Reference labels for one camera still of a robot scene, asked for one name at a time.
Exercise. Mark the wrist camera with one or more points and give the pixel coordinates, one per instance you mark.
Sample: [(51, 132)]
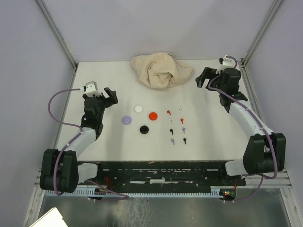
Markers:
[(226, 62), (91, 89)]

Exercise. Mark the purple charging case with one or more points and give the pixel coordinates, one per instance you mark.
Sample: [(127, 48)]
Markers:
[(126, 120)]

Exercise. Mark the black charging case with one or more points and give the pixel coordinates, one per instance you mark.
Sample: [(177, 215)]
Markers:
[(144, 129)]

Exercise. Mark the beige crumpled cloth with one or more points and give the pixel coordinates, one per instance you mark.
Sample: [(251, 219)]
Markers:
[(160, 70)]

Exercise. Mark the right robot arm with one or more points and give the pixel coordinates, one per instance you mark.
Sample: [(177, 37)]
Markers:
[(265, 152)]

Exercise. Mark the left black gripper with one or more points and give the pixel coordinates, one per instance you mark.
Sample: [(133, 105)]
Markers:
[(112, 100)]

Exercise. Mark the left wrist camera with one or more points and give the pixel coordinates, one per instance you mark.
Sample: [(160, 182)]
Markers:
[(91, 89)]

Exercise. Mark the left aluminium frame post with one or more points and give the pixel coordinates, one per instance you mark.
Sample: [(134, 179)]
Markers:
[(56, 32)]

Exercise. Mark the white charging case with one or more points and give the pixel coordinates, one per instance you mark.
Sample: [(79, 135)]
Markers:
[(138, 109)]

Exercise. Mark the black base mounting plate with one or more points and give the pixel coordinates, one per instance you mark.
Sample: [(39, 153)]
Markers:
[(164, 176)]

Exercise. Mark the red charging case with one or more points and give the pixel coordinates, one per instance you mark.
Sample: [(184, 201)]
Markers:
[(153, 116)]

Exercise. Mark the white paper sheet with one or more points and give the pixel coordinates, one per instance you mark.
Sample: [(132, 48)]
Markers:
[(52, 218)]

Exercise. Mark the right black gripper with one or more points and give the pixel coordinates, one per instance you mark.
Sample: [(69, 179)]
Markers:
[(207, 72)]

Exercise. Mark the aluminium frame post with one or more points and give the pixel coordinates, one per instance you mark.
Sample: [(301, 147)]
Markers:
[(56, 32), (270, 16)]

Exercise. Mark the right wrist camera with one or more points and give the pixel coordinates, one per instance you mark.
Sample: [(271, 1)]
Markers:
[(226, 62)]

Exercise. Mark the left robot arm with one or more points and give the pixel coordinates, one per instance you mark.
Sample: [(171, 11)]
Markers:
[(60, 171)]

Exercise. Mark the right aluminium frame post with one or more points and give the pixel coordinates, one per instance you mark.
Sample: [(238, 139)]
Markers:
[(270, 16)]

